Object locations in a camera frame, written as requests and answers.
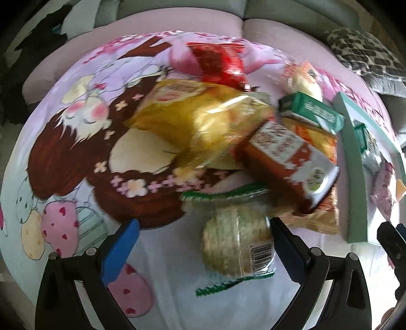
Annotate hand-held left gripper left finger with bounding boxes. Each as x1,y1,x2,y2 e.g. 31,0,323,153
36,218,141,330

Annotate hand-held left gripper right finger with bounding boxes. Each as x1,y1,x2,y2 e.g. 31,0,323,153
269,217,372,330

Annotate pink snack packet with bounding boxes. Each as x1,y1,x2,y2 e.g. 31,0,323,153
370,162,406,223

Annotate yellow cracker packet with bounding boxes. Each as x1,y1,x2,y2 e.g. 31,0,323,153
279,117,340,235

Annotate round rice cracker packet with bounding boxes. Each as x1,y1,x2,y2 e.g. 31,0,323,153
182,186,276,297

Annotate teal cardboard box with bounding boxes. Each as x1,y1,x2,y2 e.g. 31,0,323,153
331,91,406,244

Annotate pale green snack packet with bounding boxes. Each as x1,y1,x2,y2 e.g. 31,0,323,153
353,124,383,173

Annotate orange and white snack packet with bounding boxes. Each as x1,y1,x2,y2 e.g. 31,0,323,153
243,121,340,211

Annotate dark green snack packet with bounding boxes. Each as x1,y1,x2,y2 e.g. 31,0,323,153
278,92,346,133

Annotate gold yellow snack packet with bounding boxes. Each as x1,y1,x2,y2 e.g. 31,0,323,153
125,79,276,172

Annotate bun packet with orange label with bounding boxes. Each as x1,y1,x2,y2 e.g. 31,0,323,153
282,60,324,102

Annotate large red snack packet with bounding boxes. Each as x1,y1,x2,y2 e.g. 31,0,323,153
185,42,251,92

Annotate printed cartoon blanket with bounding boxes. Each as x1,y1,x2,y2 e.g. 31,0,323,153
0,30,406,330

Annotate grey pillow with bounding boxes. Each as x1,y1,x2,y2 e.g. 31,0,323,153
368,74,406,96

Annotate black and white patterned pillow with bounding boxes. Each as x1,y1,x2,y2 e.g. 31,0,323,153
324,28,406,80

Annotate black clothes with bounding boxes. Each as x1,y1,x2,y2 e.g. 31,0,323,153
13,5,69,64

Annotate grey sofa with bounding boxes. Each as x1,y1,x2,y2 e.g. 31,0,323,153
95,0,406,146

